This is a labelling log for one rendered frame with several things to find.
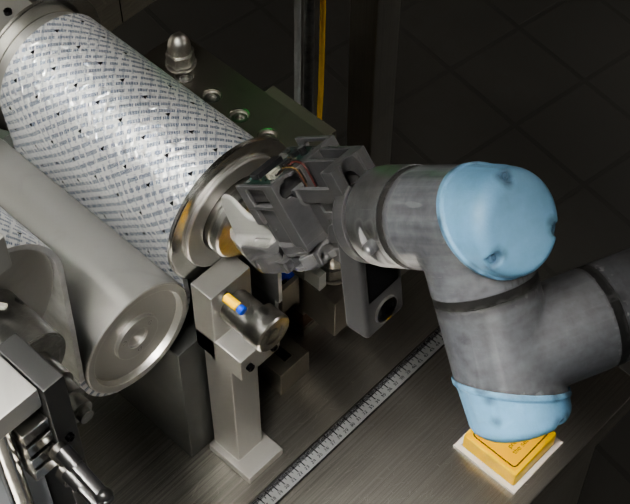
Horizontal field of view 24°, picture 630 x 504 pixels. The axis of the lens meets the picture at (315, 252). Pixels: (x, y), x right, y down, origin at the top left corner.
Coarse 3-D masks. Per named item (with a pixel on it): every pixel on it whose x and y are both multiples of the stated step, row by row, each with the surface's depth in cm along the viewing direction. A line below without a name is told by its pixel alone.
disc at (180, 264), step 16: (240, 144) 123; (256, 144) 124; (272, 144) 126; (224, 160) 122; (240, 160) 124; (208, 176) 121; (192, 192) 121; (192, 208) 122; (176, 224) 122; (176, 240) 123; (176, 256) 125; (176, 272) 127; (192, 272) 129
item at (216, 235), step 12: (240, 180) 125; (228, 192) 124; (216, 204) 124; (240, 204) 124; (216, 216) 124; (204, 228) 125; (216, 228) 124; (228, 228) 125; (204, 240) 126; (216, 240) 125; (228, 240) 126; (216, 252) 127; (228, 252) 127; (240, 252) 129
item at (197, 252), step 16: (48, 16) 134; (32, 32) 133; (16, 48) 132; (0, 64) 133; (0, 80) 134; (256, 160) 125; (224, 176) 123; (240, 176) 125; (208, 192) 122; (224, 192) 124; (208, 208) 124; (192, 224) 123; (192, 240) 125; (192, 256) 126; (208, 256) 128
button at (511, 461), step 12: (468, 432) 152; (552, 432) 152; (468, 444) 152; (480, 444) 151; (492, 444) 151; (504, 444) 151; (516, 444) 151; (528, 444) 151; (540, 444) 151; (552, 444) 153; (480, 456) 152; (492, 456) 150; (504, 456) 150; (516, 456) 150; (528, 456) 150; (540, 456) 152; (492, 468) 151; (504, 468) 149; (516, 468) 149; (528, 468) 151; (516, 480) 150
